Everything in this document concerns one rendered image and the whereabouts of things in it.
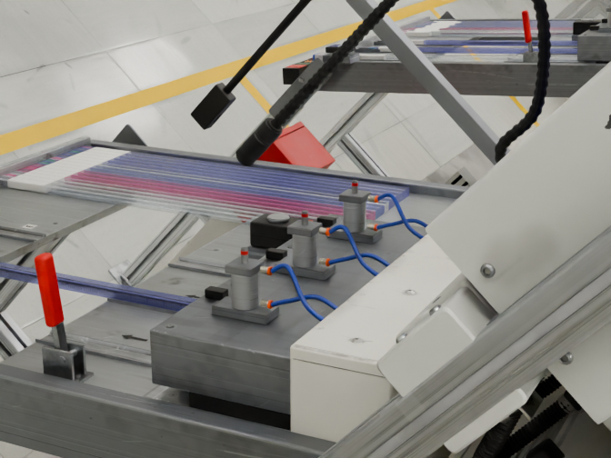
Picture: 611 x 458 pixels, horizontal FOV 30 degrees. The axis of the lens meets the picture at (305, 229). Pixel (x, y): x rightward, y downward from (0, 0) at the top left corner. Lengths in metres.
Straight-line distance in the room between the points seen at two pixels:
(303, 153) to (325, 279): 0.97
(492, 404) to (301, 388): 0.18
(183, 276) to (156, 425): 0.33
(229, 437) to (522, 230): 0.29
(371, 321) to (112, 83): 2.42
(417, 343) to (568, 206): 0.13
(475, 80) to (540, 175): 1.57
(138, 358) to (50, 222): 0.42
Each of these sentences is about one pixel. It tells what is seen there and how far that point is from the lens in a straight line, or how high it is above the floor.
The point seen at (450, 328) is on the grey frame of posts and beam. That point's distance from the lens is 0.70.
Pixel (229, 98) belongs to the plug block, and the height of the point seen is 1.18.
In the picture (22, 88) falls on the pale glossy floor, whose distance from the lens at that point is 3.00.
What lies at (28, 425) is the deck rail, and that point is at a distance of 0.97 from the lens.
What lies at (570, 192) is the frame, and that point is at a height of 1.48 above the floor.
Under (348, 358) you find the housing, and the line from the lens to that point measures 0.81.
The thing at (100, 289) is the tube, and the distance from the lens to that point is 1.14.
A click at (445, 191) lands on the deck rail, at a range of 1.46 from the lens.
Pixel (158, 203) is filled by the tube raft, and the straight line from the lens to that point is 1.41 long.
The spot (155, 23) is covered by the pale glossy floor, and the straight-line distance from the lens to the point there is 3.61.
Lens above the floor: 1.71
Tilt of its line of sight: 31 degrees down
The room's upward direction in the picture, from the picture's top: 46 degrees clockwise
